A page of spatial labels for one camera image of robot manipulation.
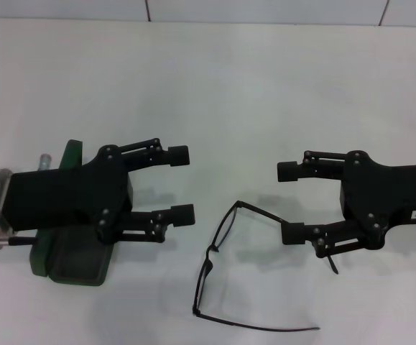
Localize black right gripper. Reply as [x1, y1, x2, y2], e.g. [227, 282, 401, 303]
[277, 149, 416, 258]

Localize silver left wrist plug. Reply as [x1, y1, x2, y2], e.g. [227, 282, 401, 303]
[37, 153, 54, 172]

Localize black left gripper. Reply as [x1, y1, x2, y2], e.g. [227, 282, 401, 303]
[2, 145, 134, 245]

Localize green glasses case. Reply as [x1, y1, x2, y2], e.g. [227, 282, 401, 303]
[27, 139, 114, 288]

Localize black thin-frame glasses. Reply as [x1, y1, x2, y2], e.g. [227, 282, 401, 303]
[192, 200, 340, 332]

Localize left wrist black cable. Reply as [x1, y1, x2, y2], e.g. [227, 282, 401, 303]
[0, 236, 38, 249]

